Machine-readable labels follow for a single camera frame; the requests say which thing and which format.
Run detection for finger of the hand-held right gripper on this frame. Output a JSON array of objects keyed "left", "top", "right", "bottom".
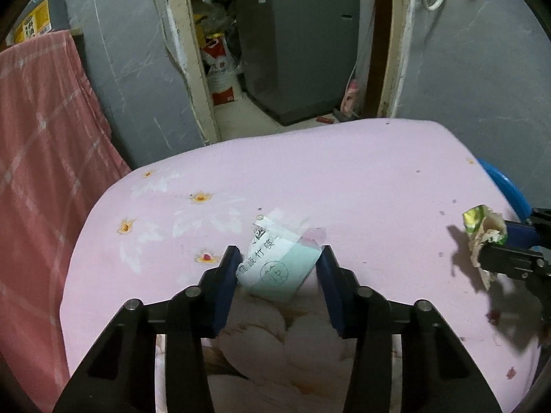
[
  {"left": 478, "top": 243, "right": 551, "bottom": 323},
  {"left": 505, "top": 209, "right": 551, "bottom": 248}
]

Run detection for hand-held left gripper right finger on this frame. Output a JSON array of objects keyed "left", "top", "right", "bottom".
[{"left": 315, "top": 245, "right": 502, "bottom": 413}]

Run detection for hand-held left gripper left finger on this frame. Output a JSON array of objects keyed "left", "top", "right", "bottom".
[{"left": 52, "top": 245, "right": 243, "bottom": 413}]

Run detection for green wrapper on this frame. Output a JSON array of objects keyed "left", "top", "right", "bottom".
[{"left": 462, "top": 204, "right": 509, "bottom": 291}]

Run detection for white green paper sleeve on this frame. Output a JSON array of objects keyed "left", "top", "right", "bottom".
[{"left": 236, "top": 213, "right": 325, "bottom": 304}]

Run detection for pink floral cloth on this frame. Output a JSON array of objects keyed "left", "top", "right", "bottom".
[{"left": 60, "top": 118, "right": 543, "bottom": 413}]

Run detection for pink slippers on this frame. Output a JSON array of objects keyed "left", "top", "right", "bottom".
[{"left": 341, "top": 80, "right": 360, "bottom": 115}]

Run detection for red and white sack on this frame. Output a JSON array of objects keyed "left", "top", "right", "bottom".
[{"left": 202, "top": 34, "right": 242, "bottom": 106}]

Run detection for pink checked towel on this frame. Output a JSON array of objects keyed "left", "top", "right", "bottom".
[{"left": 0, "top": 30, "right": 132, "bottom": 413}]

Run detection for grey washing machine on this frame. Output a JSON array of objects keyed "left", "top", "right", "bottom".
[{"left": 235, "top": 0, "right": 360, "bottom": 126}]

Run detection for yellow bag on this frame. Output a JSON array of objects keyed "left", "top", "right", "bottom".
[{"left": 194, "top": 13, "right": 211, "bottom": 48}]

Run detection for clear plastic bag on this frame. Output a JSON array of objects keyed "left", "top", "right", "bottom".
[{"left": 202, "top": 0, "right": 235, "bottom": 35}]

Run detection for yellow printed box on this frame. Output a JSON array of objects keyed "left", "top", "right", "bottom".
[{"left": 13, "top": 0, "right": 52, "bottom": 46}]

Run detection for pale door frame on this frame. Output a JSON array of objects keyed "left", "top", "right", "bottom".
[{"left": 166, "top": 0, "right": 416, "bottom": 145}]

